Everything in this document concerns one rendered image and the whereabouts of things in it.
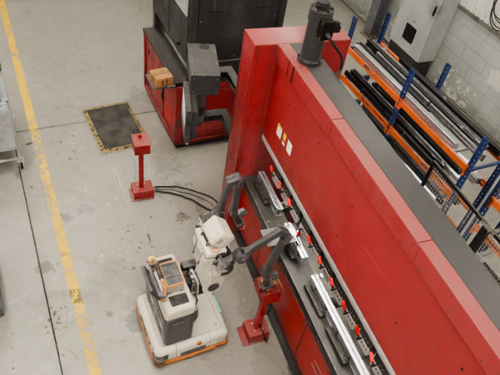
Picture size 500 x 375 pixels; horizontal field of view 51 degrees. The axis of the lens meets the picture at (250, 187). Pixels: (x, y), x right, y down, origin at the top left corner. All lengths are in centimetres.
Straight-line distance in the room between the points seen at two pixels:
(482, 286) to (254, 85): 239
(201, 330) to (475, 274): 251
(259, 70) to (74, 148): 303
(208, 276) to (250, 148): 128
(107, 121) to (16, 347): 312
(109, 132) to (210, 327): 308
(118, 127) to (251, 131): 259
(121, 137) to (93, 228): 148
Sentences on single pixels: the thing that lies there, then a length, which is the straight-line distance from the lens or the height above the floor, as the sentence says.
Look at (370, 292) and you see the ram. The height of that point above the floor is 163.
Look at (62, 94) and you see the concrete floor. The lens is 744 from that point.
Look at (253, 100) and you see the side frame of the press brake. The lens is 443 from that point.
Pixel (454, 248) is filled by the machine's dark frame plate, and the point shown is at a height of 230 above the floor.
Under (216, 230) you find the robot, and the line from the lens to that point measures 387.
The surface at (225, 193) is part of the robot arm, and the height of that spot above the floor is 149.
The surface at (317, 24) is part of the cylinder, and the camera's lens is 384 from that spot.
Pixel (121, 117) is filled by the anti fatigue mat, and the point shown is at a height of 1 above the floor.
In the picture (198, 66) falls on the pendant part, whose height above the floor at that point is 195.
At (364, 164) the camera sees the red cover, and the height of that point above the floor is 230.
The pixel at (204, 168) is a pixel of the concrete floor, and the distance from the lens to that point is 632.
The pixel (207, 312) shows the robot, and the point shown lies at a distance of 474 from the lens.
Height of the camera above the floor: 433
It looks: 45 degrees down
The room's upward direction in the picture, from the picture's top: 11 degrees clockwise
